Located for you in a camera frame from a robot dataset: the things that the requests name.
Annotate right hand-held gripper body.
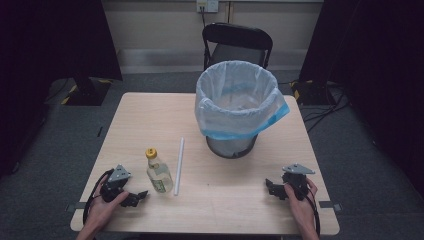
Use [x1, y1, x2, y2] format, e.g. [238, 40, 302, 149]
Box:
[281, 162, 316, 202]

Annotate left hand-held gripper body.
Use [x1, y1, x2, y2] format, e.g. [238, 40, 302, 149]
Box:
[99, 164, 132, 204]

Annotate clear bottle with yellow cap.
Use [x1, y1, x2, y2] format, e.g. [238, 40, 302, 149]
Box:
[145, 147, 175, 194]

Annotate white straw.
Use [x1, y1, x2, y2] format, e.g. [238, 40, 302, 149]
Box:
[173, 136, 186, 197]

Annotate metal mesh trash bin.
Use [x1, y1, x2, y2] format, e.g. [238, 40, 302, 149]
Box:
[205, 132, 260, 160]

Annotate white and blue bin bag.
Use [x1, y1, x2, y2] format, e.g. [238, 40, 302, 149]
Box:
[194, 59, 291, 141]

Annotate person's left hand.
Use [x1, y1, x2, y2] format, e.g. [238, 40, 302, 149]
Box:
[87, 174, 131, 232]

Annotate person's right hand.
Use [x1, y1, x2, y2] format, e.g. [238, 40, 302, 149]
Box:
[283, 177, 320, 232]

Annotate grey tape strip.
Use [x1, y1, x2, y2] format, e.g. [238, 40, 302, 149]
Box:
[65, 201, 88, 214]
[318, 200, 343, 213]

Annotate black stand base striped tape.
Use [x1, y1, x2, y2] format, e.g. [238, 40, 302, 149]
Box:
[60, 73, 113, 107]
[289, 79, 334, 107]

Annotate dark curtain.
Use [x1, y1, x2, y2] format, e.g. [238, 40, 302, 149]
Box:
[0, 0, 123, 179]
[298, 0, 424, 198]

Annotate black folding chair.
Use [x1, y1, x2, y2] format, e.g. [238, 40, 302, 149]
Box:
[201, 21, 274, 73]

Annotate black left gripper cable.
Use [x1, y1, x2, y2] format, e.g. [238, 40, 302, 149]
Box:
[82, 168, 115, 226]

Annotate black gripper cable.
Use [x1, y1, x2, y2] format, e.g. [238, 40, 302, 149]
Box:
[293, 181, 322, 237]
[82, 168, 115, 226]

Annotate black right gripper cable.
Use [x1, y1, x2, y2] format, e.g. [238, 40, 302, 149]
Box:
[293, 181, 322, 237]

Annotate black floor cables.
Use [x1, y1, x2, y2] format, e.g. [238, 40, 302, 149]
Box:
[299, 82, 352, 134]

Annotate black wall socket cable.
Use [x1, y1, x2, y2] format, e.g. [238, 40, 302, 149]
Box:
[199, 6, 208, 30]

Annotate white wall socket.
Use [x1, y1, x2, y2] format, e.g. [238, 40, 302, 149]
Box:
[195, 0, 220, 14]

